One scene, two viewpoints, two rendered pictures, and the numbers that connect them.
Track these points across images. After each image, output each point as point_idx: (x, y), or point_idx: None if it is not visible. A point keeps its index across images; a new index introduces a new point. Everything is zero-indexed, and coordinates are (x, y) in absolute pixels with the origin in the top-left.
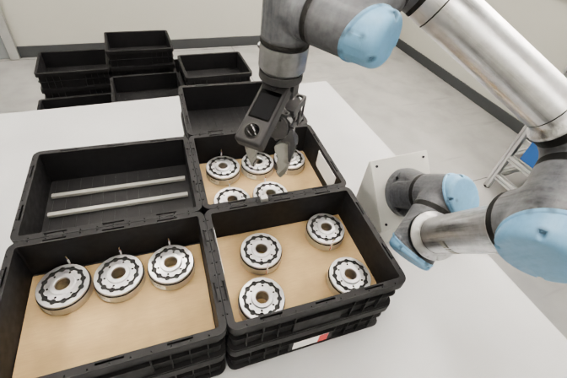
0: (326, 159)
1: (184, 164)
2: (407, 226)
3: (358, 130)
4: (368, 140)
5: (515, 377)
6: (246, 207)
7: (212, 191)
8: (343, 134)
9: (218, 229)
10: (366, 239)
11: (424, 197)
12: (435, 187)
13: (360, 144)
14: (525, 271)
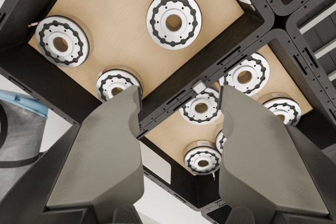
0: (154, 176)
1: None
2: (13, 126)
3: (161, 213)
4: (148, 206)
5: None
6: (216, 60)
7: (275, 81)
8: (171, 205)
9: (242, 22)
10: (64, 95)
11: (12, 170)
12: (1, 188)
13: (152, 200)
14: None
